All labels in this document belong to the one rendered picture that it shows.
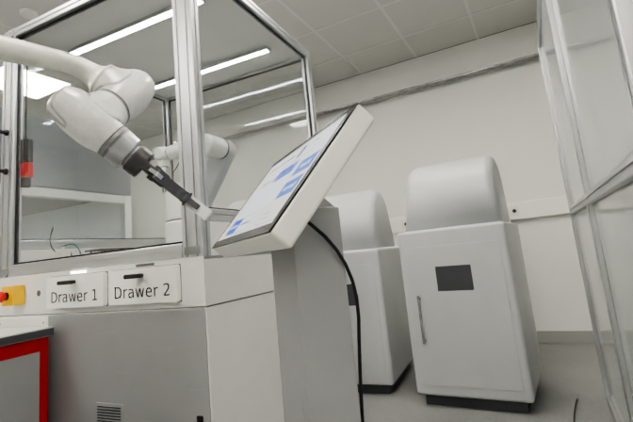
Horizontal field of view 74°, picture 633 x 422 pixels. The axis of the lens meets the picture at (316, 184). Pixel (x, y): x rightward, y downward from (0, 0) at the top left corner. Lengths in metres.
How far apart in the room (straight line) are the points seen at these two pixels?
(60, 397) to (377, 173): 3.43
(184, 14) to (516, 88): 3.36
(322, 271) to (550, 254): 3.36
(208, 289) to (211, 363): 0.21
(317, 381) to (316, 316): 0.13
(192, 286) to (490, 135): 3.41
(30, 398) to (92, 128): 1.02
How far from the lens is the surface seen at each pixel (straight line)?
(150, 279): 1.43
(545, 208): 4.11
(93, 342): 1.67
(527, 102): 4.31
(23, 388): 1.78
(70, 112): 1.10
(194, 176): 1.36
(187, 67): 1.47
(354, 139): 0.80
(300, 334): 0.93
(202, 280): 1.32
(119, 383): 1.61
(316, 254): 0.93
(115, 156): 1.09
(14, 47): 1.25
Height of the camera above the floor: 0.92
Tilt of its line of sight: 9 degrees up
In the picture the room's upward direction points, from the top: 6 degrees counter-clockwise
